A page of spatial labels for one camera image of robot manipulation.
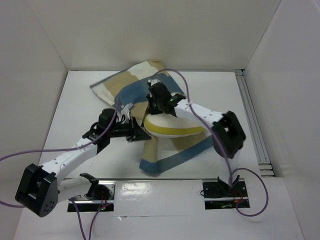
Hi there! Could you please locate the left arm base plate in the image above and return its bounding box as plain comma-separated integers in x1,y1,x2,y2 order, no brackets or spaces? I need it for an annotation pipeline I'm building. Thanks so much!
72,182,116,213

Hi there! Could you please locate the aluminium rail front edge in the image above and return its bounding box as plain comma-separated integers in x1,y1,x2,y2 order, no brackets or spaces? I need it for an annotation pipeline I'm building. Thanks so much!
62,177,221,183

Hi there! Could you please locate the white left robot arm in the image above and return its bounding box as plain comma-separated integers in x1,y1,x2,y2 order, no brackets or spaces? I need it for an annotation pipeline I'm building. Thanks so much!
15,108,151,217

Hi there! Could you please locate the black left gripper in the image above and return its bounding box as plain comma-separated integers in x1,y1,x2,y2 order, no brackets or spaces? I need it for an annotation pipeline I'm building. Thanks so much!
108,116,151,143

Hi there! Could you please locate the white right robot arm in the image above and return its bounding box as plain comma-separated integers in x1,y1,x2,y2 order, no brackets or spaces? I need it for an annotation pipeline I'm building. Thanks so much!
143,79,246,196

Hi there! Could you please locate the cream and yellow pillow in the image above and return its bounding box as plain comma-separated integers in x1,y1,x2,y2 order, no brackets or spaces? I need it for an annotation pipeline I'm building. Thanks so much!
143,113,205,138

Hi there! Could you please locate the blue beige patchwork pillowcase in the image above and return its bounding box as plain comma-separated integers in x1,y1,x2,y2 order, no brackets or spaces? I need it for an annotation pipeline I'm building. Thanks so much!
90,61,214,175

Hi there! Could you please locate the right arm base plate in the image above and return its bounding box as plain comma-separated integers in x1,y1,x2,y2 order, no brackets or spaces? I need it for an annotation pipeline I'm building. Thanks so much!
200,179,250,210

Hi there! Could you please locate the aluminium rail right side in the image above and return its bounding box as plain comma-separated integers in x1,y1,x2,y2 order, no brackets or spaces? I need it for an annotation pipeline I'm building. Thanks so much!
234,69,276,178

